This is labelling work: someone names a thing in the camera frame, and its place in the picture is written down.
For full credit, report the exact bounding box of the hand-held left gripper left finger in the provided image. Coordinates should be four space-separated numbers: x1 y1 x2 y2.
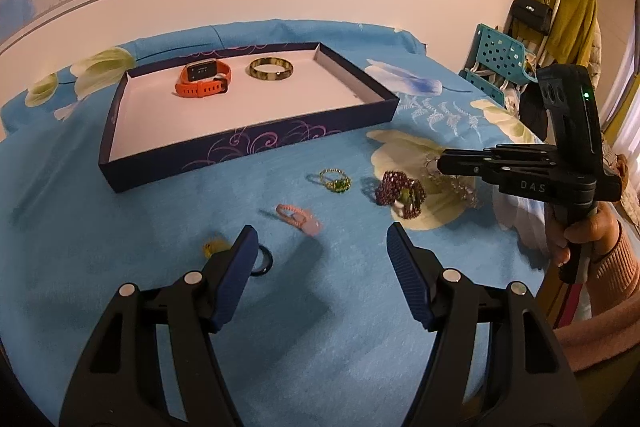
59 224 261 427

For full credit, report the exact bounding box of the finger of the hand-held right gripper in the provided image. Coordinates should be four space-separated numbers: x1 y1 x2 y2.
482 145 558 156
437 149 562 182

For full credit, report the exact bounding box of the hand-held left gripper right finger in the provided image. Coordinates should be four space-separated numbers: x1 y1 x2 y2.
386 223 583 427

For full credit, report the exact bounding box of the clear crystal bracelet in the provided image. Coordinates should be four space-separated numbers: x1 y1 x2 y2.
425 156 484 208

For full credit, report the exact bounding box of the black ring with yellow stone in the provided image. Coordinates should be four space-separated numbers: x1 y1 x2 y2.
203 237 275 279

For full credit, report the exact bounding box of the maroon beaded bracelet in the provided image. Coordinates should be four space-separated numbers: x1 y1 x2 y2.
375 171 427 221

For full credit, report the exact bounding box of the pink hair tie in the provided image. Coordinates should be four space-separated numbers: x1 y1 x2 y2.
276 204 324 237

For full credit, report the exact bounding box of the green beaded bracelet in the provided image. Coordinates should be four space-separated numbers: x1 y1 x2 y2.
319 168 352 194

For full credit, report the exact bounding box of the dark blue cardboard box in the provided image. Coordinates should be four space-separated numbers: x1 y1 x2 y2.
98 42 401 194

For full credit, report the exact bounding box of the person's right forearm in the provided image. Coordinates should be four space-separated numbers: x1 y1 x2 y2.
552 219 640 374

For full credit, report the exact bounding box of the person's right hand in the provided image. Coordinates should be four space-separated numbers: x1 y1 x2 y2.
545 204 623 269

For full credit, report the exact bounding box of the olive yellow coat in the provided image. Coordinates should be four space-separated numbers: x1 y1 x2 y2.
520 0 599 82

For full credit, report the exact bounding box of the blue floral bedsheet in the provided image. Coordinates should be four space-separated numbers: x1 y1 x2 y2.
0 19 557 427

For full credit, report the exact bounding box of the teal plastic basket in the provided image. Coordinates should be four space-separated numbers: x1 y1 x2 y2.
460 23 539 106

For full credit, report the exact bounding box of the black handbag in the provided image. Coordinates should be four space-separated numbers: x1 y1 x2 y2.
509 0 554 36

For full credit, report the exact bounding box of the orange smartwatch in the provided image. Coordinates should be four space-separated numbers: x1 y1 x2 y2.
174 61 233 98

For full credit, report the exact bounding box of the tortoiseshell bangle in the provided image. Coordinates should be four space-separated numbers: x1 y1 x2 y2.
248 56 294 83

